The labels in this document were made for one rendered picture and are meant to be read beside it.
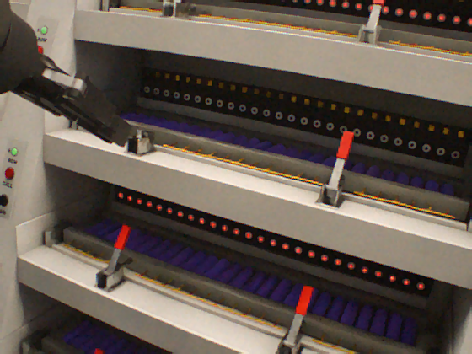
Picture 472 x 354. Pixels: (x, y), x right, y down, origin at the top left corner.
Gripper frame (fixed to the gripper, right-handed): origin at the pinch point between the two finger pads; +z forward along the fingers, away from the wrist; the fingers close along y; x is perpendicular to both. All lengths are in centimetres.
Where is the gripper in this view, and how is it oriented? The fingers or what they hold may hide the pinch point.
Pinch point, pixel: (104, 125)
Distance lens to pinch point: 57.7
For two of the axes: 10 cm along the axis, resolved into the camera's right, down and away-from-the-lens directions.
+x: 3.1, -9.4, 1.6
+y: 9.1, 2.4, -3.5
